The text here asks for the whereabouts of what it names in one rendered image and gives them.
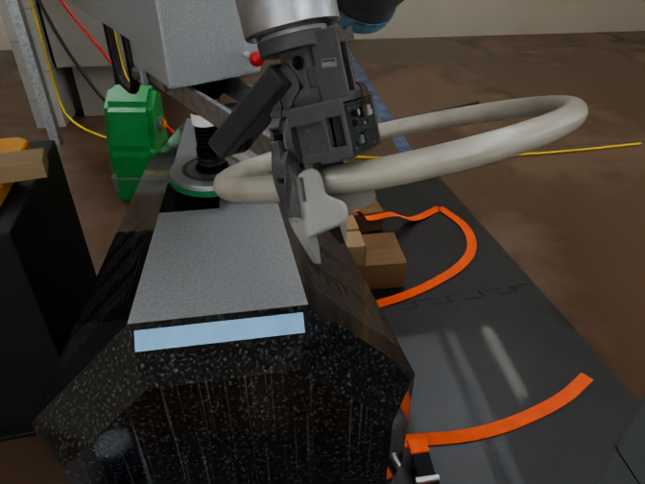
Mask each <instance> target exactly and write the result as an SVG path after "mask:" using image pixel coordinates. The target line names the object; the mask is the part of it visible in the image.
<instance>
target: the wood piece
mask: <svg viewBox="0 0 645 484"><path fill-rule="evenodd" d="M48 165H49V161H48V158H47V156H46V153H45V150H44V148H36V149H30V150H23V151H15V152H8V153H2V154H0V184H2V183H9V182H21V181H27V180H33V179H40V178H47V174H48Z"/></svg>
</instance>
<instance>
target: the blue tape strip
mask: <svg viewBox="0 0 645 484"><path fill-rule="evenodd" d="M304 332H305V328H304V320H303V312H300V313H291V314H281V315H273V316H264V317H255V318H247V319H238V320H229V321H220V322H211V323H202V324H194V325H185V326H176V327H160V328H150V329H141V330H135V331H134V350H135V352H137V351H153V350H162V349H170V348H178V347H187V346H195V345H203V344H212V343H221V342H228V341H237V340H246V339H253V338H262V337H271V336H278V335H287V334H296V333H304Z"/></svg>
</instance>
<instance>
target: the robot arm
mask: <svg viewBox="0 0 645 484"><path fill-rule="evenodd" d="M403 1H404V0H235V4H236V8H237V11H238V15H239V19H240V23H241V27H242V31H243V35H244V39H245V41H246V42H247V43H251V44H257V48H258V52H259V57H260V59H261V60H262V61H266V60H274V59H280V63H281V64H274V65H269V66H268V67H267V69H266V70H265V71H264V72H263V74H262V75H261V76H260V77H259V79H258V80H257V81H256V82H255V84H254V85H253V86H252V87H251V89H250V90H249V91H248V92H247V94H246V95H245V96H244V97H243V99H242V100H241V101H240V102H239V104H238V105H237V106H236V107H235V109H234V110H233V111H232V112H231V114H230V115H229V116H228V117H227V119H226V120H225V121H224V122H223V124H222V125H221V126H220V127H219V129H218V130H217V131H216V132H215V134H213V135H212V136H211V138H210V139H209V141H208V143H209V145H210V147H211V148H212V149H213V150H214V152H215V153H216V154H217V156H218V157H219V158H225V157H230V156H233V155H238V154H241V153H244V152H246V151H247V150H248V149H249V148H250V147H251V145H252V143H253V142H254V141H255V140H256V139H257V138H258V137H259V135H261V134H262V133H263V132H264V131H265V130H266V129H267V127H268V126H269V125H270V127H269V131H270V136H271V142H270V147H271V152H272V171H273V178H274V183H275V189H276V192H277V195H278V198H279V200H280V202H281V205H282V208H283V211H284V213H285V216H286V217H287V218H288V219H289V222H290V224H291V227H292V229H293V231H294V233H295V234H296V236H297V237H298V239H299V241H300V243H301V245H302V246H303V248H304V249H305V250H306V252H307V253H308V255H309V256H310V258H311V260H312V261H313V263H315V264H320V263H322V258H321V251H320V243H319V241H318V238H317V235H318V234H320V233H323V232H325V231H329V232H330V233H331V234H332V235H333V236H334V237H335V238H336V239H337V240H338V242H339V243H340V244H345V243H346V219H347V216H348V214H349V213H350V212H352V211H355V210H357V209H359V208H361V207H364V206H367V205H370V204H371V203H373V201H374V200H375V191H374V190H372V191H366V192H360V193H354V194H348V195H343V196H336V197H331V196H329V195H327V194H326V192H325V190H324V186H323V177H322V175H321V174H320V172H319V171H318V170H316V169H318V168H324V167H329V166H335V165H341V164H346V163H345V162H344V160H345V159H346V158H353V157H358V156H360V155H362V154H364V153H365V152H367V151H369V150H371V149H373V148H375V147H377V146H376V145H378V144H381V143H382V141H381V136H380V131H379V127H378V122H377V116H376V111H375V106H374V101H373V97H372V92H371V90H369V91H368V89H367V86H366V85H365V84H364V83H363V82H355V78H354V73H353V68H352V63H351V58H350V53H349V49H348V43H350V42H353V41H355V40H354V35H353V33H355V34H361V35H366V34H372V33H375V32H378V31H380V30H381V29H383V28H384V27H385V26H386V25H387V24H388V23H389V22H390V21H391V20H392V18H393V17H394V13H395V8H396V6H398V5H399V4H400V3H401V2H403ZM335 24H338V25H335ZM333 25H334V26H333ZM330 26H331V27H330ZM359 83H360V84H362V85H363V86H364V87H362V86H361V85H360V84H359ZM356 84H358V85H359V86H360V88H358V89H357V87H356ZM365 90H366V91H365ZM305 164H306V165H311V164H313V167H312V168H309V169H306V170H304V171H302V172H301V170H303V168H304V166H305Z"/></svg>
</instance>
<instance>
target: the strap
mask: <svg viewBox="0 0 645 484"><path fill-rule="evenodd" d="M355 211H357V213H358V214H359V215H360V216H361V217H363V218H364V219H366V220H368V221H374V220H379V219H383V218H387V217H393V216H399V217H402V218H404V219H407V220H410V221H418V220H421V219H424V218H426V217H428V216H430V215H432V214H434V213H436V212H438V211H440V212H441V213H443V214H444V215H446V216H447V217H449V218H450V219H452V220H453V221H455V222H456V223H457V224H458V225H459V226H460V227H461V228H462V230H463V231H464V233H465V235H466V242H467V247H466V252H465V254H464V255H463V257H462V258H461V259H460V260H459V261H458V262H457V263H456V264H455V265H454V266H452V267H451V268H449V269H448V270H446V271H445V272H443V273H442V274H440V275H438V276H436V277H435V278H432V279H430V280H428V281H426V282H424V283H423V284H421V285H418V286H416V287H414V288H411V289H409V290H407V291H404V292H401V293H398V294H396V295H393V296H390V297H387V298H384V299H380V300H377V303H378V305H379V307H383V306H387V305H390V304H393V303H399V302H401V301H404V300H407V299H410V298H412V297H414V296H416V295H419V294H421V293H423V292H425V291H427V290H429V289H431V288H434V287H436V286H437V285H439V284H441V283H443V282H445V281H446V280H448V279H450V278H452V277H454V276H455V275H457V274H458V273H459V272H461V271H462V270H463V269H464V268H465V267H466V266H467V265H468V263H469V262H470V261H471V260H472V258H473V257H474V255H475V253H476V249H477V243H476V238H475V235H474V233H473V231H472V229H471V228H470V226H469V225H468V224H467V223H466V222H465V221H464V220H463V219H461V218H460V217H458V216H457V215H455V214H454V213H452V212H451V211H449V210H448V209H446V208H445V207H443V206H441V207H438V206H434V207H432V208H430V209H428V210H426V211H424V212H422V213H421V214H418V215H415V216H412V217H405V216H401V215H398V214H396V213H394V212H384V213H378V214H374V215H370V216H365V215H364V214H363V213H362V212H361V211H359V210H358V209H357V210H355ZM592 381H593V379H592V378H590V377H588V376H587V375H585V374H583V373H580V374H579V375H578V376H577V377H576V378H575V379H574V380H573V381H572V382H571V383H569V384H568V385H567V386H566V387H565V388H564V389H563V390H561V391H560V392H558V393H557V394H556V395H555V396H553V397H551V398H550V399H547V400H545V401H543V402H541V403H539V404H537V405H535V406H533V407H531V408H529V409H527V410H524V411H522V412H520V413H517V414H515V415H513V416H510V417H508V418H506V419H503V420H500V421H497V422H493V423H488V424H484V425H480V426H475V427H471V428H466V429H460V430H452V431H443V432H428V433H415V434H406V439H405V446H404V447H405V448H407V447H408V445H407V440H409V439H416V438H422V437H425V438H426V442H427V445H428V446H437V445H451V444H460V443H465V442H472V441H477V440H481V439H486V438H489V437H493V436H496V435H500V434H503V433H506V432H509V431H512V430H515V429H517V428H520V427H521V426H524V425H526V424H530V423H532V422H534V421H536V420H538V419H541V418H543V417H545V416H547V415H549V414H551V413H552V412H554V411H556V410H558V409H560V408H561V407H563V406H565V405H566V404H568V403H569V402H570V401H572V400H573V399H574V398H576V397H577V396H579V395H580V394H581V393H582V391H583V390H584V389H585V388H586V387H587V386H588V385H589V384H590V383H591V382H592Z"/></svg>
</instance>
